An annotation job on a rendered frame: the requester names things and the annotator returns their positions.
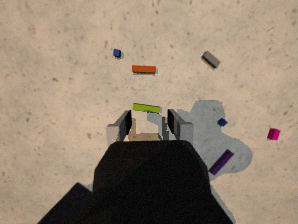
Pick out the orange rod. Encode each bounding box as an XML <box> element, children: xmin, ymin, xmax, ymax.
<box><xmin>132</xmin><ymin>65</ymin><xmax>156</xmax><ymax>73</ymax></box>

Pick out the small magenta block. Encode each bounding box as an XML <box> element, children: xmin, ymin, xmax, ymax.
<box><xmin>267</xmin><ymin>128</ymin><xmax>280</xmax><ymax>140</ymax></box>

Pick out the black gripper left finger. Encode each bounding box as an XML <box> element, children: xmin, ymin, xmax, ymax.
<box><xmin>106</xmin><ymin>110</ymin><xmax>132</xmax><ymax>147</ymax></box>

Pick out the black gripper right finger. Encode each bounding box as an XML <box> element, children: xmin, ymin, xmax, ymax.
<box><xmin>167</xmin><ymin>109</ymin><xmax>194</xmax><ymax>146</ymax></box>

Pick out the small blue block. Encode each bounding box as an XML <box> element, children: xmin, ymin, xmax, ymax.
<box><xmin>113</xmin><ymin>49</ymin><xmax>121</xmax><ymax>57</ymax></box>
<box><xmin>217</xmin><ymin>118</ymin><xmax>228</xmax><ymax>126</ymax></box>

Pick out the purple rod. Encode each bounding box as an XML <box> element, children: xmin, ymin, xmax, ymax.
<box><xmin>209</xmin><ymin>149</ymin><xmax>234</xmax><ymax>175</ymax></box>

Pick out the olive green rod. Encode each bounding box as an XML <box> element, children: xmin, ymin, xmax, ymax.
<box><xmin>133</xmin><ymin>103</ymin><xmax>160</xmax><ymax>113</ymax></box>

